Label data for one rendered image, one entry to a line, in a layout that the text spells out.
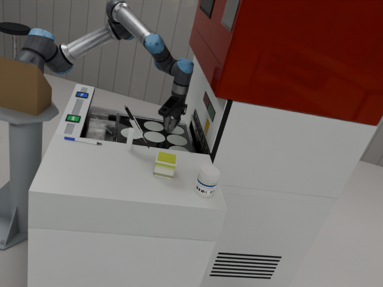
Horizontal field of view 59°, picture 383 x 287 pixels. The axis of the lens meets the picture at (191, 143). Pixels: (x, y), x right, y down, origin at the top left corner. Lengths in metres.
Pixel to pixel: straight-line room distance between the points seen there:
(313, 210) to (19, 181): 1.56
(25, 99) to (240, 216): 1.18
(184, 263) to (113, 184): 0.41
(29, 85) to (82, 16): 2.58
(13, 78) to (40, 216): 0.83
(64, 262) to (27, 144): 0.82
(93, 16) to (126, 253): 3.33
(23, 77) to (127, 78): 2.58
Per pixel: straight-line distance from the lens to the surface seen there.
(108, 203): 1.10
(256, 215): 1.71
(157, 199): 1.12
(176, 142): 1.60
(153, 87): 4.20
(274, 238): 1.86
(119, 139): 1.53
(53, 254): 1.28
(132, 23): 1.62
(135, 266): 1.31
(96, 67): 4.35
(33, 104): 1.81
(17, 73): 1.79
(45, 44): 1.86
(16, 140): 1.94
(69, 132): 1.43
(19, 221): 2.28
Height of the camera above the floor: 1.66
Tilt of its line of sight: 28 degrees down
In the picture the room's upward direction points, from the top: 15 degrees clockwise
